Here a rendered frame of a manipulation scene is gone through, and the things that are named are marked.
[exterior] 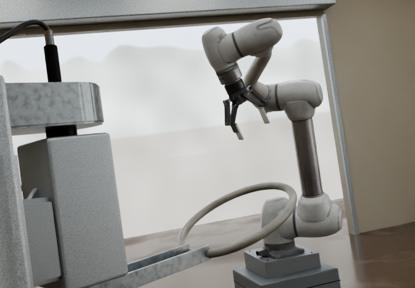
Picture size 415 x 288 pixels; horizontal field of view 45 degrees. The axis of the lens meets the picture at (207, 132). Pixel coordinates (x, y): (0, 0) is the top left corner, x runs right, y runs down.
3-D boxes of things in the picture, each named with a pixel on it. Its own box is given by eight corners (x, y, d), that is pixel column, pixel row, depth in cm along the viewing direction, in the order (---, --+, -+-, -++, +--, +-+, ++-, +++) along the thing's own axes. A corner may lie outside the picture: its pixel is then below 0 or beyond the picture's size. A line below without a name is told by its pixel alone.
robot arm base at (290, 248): (247, 254, 253) (247, 243, 253) (284, 246, 263) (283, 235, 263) (268, 261, 236) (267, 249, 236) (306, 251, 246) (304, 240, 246)
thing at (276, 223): (246, 265, 158) (242, 257, 157) (155, 256, 194) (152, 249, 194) (322, 184, 189) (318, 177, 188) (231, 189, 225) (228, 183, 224)
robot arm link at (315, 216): (302, 229, 255) (346, 228, 247) (296, 243, 241) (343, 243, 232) (279, 80, 241) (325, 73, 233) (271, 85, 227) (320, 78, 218)
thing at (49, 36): (52, 87, 146) (44, 28, 147) (46, 89, 149) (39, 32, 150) (65, 87, 149) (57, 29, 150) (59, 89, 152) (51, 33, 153)
